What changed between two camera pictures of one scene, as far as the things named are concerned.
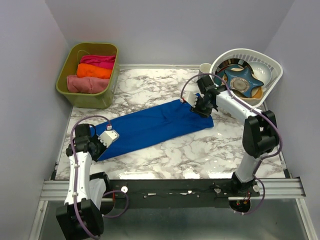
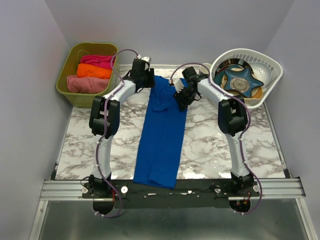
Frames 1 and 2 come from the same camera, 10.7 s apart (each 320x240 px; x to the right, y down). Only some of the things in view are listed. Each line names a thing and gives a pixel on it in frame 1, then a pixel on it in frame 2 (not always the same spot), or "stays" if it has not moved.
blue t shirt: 148,128 to 159,148
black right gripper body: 202,107 to 186,96
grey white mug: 205,67 stays
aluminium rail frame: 272,189 stays
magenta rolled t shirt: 103,61 stays
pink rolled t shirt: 86,85 stays
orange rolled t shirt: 85,70 stays
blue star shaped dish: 242,82 stays
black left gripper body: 99,147 to 147,78
